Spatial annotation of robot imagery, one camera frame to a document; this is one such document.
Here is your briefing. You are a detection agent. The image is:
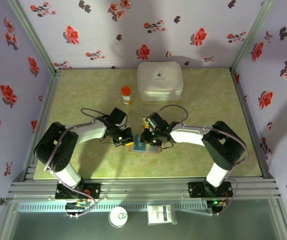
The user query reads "white zipped medicine pouch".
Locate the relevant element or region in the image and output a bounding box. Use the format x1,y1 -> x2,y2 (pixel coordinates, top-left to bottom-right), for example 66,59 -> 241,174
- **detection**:
136,61 -> 184,102

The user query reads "grey slotted cable duct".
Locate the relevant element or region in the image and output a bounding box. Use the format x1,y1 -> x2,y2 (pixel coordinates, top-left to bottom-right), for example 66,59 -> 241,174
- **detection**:
17,202 -> 211,213

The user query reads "orange capped pill bottle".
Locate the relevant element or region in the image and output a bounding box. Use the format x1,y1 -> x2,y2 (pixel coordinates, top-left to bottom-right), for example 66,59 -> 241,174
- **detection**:
121,86 -> 133,106

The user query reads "white packet in plastic bag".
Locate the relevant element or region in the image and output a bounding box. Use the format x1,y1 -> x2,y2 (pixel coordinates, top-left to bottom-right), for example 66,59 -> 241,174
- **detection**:
147,204 -> 177,226

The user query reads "blue credit card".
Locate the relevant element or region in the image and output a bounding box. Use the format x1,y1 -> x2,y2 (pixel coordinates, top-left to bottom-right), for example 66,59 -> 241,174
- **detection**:
132,134 -> 147,153

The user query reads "aluminium frame post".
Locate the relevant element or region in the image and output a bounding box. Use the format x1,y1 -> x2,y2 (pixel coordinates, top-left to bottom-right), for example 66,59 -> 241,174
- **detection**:
6,0 -> 62,76
230,0 -> 277,73

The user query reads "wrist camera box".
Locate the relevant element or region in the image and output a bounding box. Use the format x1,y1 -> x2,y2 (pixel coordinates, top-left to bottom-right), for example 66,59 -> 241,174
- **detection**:
144,112 -> 159,130
114,107 -> 129,126

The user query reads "aluminium frame cross rail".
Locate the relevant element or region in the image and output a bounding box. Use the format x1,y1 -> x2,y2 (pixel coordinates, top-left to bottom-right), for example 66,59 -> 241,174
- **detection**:
5,177 -> 282,201

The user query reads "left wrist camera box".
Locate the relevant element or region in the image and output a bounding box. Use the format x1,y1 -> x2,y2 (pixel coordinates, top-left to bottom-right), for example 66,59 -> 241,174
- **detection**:
114,107 -> 129,126

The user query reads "lilac right arm cable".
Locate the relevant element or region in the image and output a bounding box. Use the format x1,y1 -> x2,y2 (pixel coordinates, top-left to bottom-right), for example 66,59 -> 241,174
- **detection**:
158,104 -> 249,216

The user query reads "small electronics board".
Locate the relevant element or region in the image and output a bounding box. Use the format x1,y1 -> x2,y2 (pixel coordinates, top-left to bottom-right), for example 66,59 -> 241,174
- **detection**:
65,198 -> 96,219
206,198 -> 228,216

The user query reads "brown leather card holder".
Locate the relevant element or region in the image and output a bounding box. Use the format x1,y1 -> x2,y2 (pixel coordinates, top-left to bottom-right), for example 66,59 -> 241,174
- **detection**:
127,134 -> 163,155

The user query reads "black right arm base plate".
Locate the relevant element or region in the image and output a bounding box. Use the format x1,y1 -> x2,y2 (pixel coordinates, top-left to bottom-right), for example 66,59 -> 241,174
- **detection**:
187,181 -> 234,198

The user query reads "round white lid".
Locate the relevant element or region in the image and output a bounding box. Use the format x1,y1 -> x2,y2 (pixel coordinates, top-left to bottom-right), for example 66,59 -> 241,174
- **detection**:
108,206 -> 129,228

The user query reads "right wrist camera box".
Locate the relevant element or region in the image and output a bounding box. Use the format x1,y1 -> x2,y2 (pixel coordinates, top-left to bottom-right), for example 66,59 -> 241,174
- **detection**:
144,112 -> 159,130

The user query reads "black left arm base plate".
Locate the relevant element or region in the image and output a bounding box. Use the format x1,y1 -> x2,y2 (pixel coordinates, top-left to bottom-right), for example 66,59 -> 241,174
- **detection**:
55,183 -> 102,200

